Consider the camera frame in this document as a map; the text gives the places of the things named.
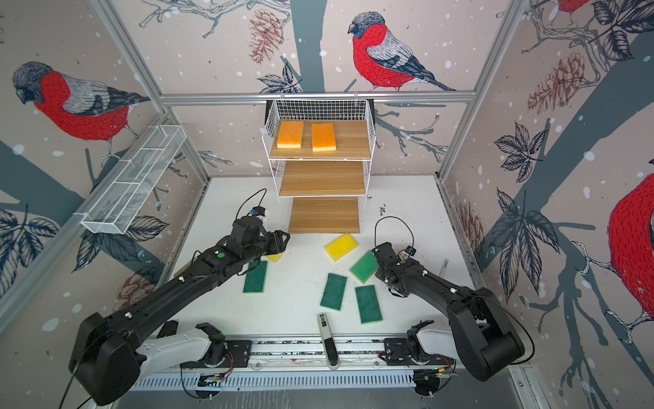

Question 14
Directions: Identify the clear tube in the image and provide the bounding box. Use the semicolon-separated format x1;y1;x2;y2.
439;258;450;277

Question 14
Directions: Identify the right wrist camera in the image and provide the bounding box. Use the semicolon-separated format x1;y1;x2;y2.
399;246;417;260

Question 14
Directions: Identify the dark green sponge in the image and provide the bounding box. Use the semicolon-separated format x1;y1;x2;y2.
320;273;347;311
355;285;383;324
243;261;267;294

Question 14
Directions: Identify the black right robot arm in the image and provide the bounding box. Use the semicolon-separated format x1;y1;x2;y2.
371;242;526;382

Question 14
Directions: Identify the black stapler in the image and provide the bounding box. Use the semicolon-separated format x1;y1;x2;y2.
156;320;179;339

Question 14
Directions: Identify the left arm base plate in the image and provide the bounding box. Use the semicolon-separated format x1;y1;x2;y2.
181;339;252;369

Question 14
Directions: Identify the yellow sponge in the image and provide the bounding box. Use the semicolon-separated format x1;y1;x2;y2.
266;253;283;262
324;233;359;262

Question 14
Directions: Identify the yellow sponge right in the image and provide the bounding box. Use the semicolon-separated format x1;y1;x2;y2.
324;233;359;262

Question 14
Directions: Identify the white wire wooden shelf unit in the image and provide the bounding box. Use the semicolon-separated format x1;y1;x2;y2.
262;98;376;233

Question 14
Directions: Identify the white black handheld scanner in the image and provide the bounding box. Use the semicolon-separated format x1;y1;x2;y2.
317;313;340;370

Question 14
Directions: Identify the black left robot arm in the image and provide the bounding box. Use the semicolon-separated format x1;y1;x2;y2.
69;215;291;406

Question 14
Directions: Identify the yellow sponge left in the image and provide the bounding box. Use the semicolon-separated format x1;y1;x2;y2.
266;253;283;262

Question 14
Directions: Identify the white wire wall basket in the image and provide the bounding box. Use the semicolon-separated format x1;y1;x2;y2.
81;124;187;234

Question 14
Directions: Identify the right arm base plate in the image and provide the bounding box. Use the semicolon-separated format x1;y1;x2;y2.
378;337;416;366

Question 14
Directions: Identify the orange sponge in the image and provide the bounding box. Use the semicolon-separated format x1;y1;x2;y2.
276;120;304;149
312;123;337;152

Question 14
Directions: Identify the light green sponge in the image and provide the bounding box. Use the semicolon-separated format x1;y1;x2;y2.
349;252;378;284

